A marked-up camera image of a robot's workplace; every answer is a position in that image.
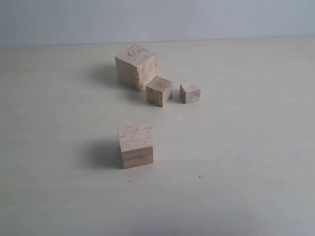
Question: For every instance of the second largest wooden cube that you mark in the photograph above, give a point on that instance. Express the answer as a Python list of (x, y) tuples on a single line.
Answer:
[(136, 145)]

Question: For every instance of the smallest wooden cube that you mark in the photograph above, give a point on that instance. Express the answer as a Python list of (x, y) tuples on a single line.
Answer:
[(189, 92)]

